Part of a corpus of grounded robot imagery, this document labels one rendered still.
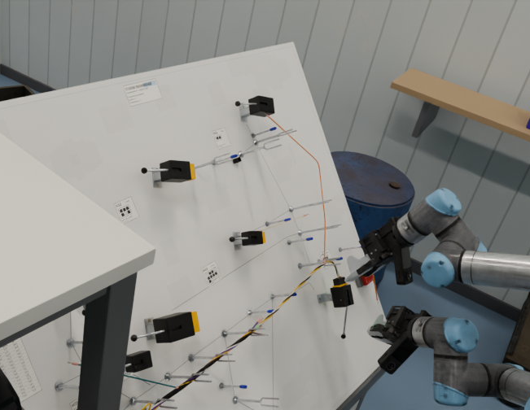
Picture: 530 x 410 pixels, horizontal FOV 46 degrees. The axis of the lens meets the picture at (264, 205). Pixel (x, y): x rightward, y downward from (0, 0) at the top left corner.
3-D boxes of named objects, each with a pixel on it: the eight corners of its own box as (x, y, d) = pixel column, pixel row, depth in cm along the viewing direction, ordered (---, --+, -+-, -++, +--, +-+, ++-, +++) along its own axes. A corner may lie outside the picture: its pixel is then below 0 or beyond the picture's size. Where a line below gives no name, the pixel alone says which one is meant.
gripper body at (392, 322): (409, 320, 167) (440, 322, 156) (396, 349, 164) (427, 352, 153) (389, 304, 165) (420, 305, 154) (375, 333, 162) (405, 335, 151)
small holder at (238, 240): (215, 232, 155) (235, 228, 150) (242, 232, 162) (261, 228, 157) (217, 250, 155) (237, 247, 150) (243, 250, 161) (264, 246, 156)
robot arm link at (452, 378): (488, 407, 140) (488, 357, 142) (444, 407, 138) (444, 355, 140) (469, 402, 148) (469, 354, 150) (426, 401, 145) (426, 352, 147)
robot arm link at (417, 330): (439, 355, 149) (415, 336, 147) (426, 353, 154) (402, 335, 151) (451, 328, 152) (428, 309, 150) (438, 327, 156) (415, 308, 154)
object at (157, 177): (124, 165, 139) (148, 156, 133) (165, 168, 147) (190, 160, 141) (126, 185, 138) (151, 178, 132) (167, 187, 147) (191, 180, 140)
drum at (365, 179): (379, 290, 372) (426, 173, 329) (354, 345, 328) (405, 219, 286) (296, 254, 384) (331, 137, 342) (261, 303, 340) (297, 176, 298)
